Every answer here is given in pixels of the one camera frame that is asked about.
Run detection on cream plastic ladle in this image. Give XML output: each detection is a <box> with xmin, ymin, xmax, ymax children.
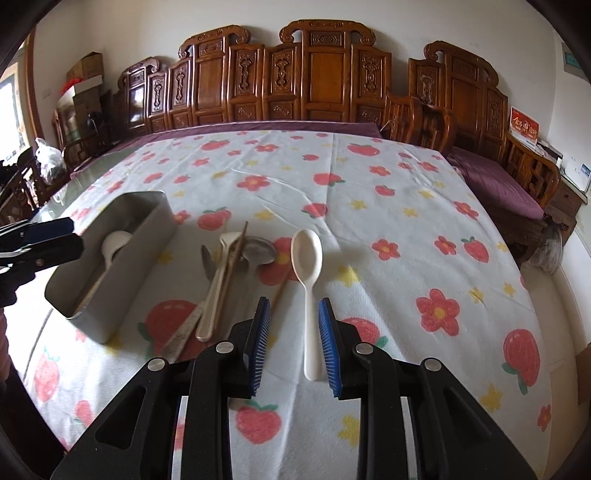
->
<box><xmin>76</xmin><ymin>230</ymin><xmax>132</xmax><ymax>311</ymax></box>

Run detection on cream plastic spoon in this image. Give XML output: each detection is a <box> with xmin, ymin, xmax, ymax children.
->
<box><xmin>290</xmin><ymin>229</ymin><xmax>324</xmax><ymax>381</ymax></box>

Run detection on dark wooden chair at left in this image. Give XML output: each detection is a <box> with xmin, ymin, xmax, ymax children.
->
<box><xmin>1</xmin><ymin>147</ymin><xmax>46</xmax><ymax>226</ymax></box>

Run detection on clear plastic bag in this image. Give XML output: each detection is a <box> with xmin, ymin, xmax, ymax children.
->
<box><xmin>35</xmin><ymin>138</ymin><xmax>67</xmax><ymax>185</ymax></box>

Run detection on grey metal utensil box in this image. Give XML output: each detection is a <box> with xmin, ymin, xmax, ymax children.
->
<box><xmin>45</xmin><ymin>191</ymin><xmax>177</xmax><ymax>344</ymax></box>

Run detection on stacked cardboard boxes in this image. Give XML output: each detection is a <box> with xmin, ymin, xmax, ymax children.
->
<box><xmin>53</xmin><ymin>52</ymin><xmax>104</xmax><ymax>148</ymax></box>

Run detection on strawberry flower tablecloth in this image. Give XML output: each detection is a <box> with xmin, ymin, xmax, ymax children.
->
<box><xmin>23</xmin><ymin>130</ymin><xmax>552</xmax><ymax>479</ymax></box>

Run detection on grey plastic bag on floor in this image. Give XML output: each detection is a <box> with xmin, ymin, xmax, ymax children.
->
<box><xmin>525</xmin><ymin>223</ymin><xmax>563</xmax><ymax>274</ymax></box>

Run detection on purple armchair cushion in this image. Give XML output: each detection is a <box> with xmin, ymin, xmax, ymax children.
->
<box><xmin>447</xmin><ymin>146</ymin><xmax>544</xmax><ymax>220</ymax></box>

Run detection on wooden side table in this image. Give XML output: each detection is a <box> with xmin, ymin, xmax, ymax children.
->
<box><xmin>544</xmin><ymin>176</ymin><xmax>588</xmax><ymax>244</ymax></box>

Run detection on white router box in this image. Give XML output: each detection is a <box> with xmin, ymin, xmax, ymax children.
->
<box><xmin>561</xmin><ymin>155</ymin><xmax>591</xmax><ymax>193</ymax></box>

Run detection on carved wooden long sofa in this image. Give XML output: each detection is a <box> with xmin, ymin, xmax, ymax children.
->
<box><xmin>113</xmin><ymin>19</ymin><xmax>393</xmax><ymax>136</ymax></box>

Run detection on red greeting card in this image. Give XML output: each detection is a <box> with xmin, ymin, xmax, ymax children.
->
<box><xmin>509</xmin><ymin>106</ymin><xmax>540</xmax><ymax>146</ymax></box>

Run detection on carved wooden armchair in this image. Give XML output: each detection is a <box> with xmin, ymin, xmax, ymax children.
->
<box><xmin>383</xmin><ymin>40</ymin><xmax>560</xmax><ymax>254</ymax></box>

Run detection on white wall distribution box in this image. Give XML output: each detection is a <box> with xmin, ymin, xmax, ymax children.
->
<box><xmin>575</xmin><ymin>205</ymin><xmax>591</xmax><ymax>255</ymax></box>

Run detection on grey wall electrical panel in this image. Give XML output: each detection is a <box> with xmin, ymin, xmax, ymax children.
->
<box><xmin>561</xmin><ymin>43</ymin><xmax>586</xmax><ymax>79</ymax></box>

